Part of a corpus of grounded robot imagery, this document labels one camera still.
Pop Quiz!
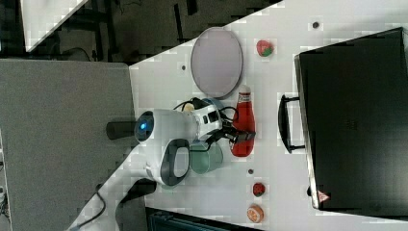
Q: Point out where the peeled yellow banana toy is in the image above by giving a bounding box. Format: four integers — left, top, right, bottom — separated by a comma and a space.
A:
184, 103, 194, 112

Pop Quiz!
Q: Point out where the white side table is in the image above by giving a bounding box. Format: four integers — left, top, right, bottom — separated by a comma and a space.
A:
19, 0, 89, 52

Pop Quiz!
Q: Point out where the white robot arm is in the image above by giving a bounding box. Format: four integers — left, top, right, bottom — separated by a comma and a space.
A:
66, 105, 255, 231

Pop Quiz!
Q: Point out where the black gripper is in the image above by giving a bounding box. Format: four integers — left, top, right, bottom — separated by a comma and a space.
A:
206, 126, 256, 144

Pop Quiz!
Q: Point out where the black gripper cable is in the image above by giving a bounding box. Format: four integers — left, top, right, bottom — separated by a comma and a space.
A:
172, 96, 240, 123

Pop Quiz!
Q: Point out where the dark red strawberry toy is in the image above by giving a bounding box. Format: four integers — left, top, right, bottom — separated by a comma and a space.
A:
252, 183, 266, 197

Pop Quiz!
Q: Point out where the black silver toaster oven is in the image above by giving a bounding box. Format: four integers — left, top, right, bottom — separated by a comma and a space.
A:
294, 27, 408, 220

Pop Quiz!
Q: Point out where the large grey round plate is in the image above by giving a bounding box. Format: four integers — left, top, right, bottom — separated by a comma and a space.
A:
191, 27, 243, 98

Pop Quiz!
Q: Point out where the green mug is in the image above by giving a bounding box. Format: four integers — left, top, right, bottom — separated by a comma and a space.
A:
190, 142, 223, 174

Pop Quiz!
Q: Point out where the red ketchup bottle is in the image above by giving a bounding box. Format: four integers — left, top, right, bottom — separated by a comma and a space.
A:
231, 85, 255, 157

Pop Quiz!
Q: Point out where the pink strawberry toy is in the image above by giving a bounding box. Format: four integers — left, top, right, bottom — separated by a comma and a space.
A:
256, 39, 273, 57

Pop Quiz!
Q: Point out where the blue bowl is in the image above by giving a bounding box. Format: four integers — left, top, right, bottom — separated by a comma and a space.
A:
202, 98, 224, 110

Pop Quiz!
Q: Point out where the black cylinder mount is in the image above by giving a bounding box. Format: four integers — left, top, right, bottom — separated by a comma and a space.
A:
106, 121, 136, 140

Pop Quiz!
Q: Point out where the orange slice toy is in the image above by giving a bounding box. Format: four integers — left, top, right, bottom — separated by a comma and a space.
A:
246, 205, 264, 223

